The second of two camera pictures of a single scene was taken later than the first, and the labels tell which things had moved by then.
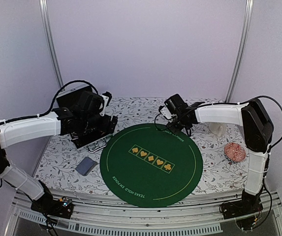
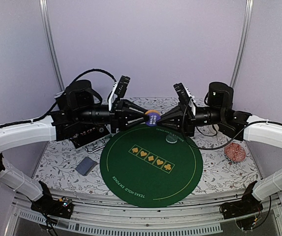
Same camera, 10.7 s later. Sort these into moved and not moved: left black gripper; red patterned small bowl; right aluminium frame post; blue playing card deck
Moved: left black gripper
Not moved: red patterned small bowl; right aluminium frame post; blue playing card deck
